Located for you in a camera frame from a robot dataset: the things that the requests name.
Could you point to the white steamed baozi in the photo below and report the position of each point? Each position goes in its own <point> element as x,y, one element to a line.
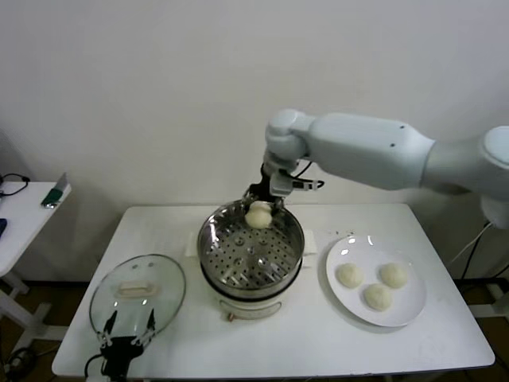
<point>378,297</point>
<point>350,275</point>
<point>258,219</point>
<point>393,275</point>

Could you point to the white electric cooker pot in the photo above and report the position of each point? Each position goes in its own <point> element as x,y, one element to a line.
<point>246,308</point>

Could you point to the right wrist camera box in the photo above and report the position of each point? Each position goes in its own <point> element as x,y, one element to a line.
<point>280,185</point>

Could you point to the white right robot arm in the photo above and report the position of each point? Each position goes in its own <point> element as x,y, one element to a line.
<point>358,147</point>

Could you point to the white round plate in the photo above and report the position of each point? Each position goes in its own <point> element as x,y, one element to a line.
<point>358,254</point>

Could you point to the round glass pot lid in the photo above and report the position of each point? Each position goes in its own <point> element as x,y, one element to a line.
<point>167,278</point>

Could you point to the white side table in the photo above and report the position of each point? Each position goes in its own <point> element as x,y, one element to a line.
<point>24,223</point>

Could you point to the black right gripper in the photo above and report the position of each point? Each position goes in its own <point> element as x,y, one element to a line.
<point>262,187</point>

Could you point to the steel steamer basket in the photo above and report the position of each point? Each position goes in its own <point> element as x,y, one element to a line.
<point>238,254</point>

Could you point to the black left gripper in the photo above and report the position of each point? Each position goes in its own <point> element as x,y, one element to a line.
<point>117,350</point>

